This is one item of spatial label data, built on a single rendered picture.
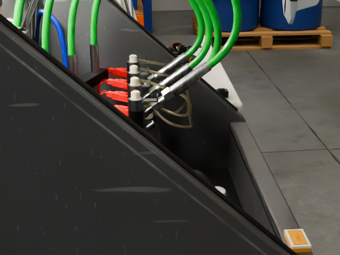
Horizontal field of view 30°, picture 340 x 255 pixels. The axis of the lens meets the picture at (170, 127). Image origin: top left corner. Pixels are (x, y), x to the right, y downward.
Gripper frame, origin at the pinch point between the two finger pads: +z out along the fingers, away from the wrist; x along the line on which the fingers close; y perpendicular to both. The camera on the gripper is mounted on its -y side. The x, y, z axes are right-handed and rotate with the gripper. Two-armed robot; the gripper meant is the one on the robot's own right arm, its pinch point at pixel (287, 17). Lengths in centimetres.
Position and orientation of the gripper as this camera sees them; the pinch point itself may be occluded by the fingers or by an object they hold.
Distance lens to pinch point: 123.4
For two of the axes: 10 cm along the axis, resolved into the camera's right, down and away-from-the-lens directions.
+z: 0.1, 9.3, 3.7
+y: 10.0, -0.4, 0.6
